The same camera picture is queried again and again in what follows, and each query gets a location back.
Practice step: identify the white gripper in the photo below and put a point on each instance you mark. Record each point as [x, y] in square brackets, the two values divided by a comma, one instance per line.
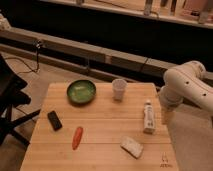
[167, 114]

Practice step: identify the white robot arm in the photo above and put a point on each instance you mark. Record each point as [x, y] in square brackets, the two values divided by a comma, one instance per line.
[185, 81]

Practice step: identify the green ceramic bowl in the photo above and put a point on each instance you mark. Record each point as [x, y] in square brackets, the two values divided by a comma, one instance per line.
[81, 91]

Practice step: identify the white tube with cap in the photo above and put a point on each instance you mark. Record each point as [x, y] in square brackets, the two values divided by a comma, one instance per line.
[149, 118]

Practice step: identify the white sponge block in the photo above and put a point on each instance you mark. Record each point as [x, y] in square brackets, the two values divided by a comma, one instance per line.
[132, 146]

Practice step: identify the black rectangular remote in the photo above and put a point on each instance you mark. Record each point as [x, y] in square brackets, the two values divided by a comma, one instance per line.
[54, 120]

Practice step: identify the black office chair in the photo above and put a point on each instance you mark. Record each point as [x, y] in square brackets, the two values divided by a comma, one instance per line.
[11, 95]

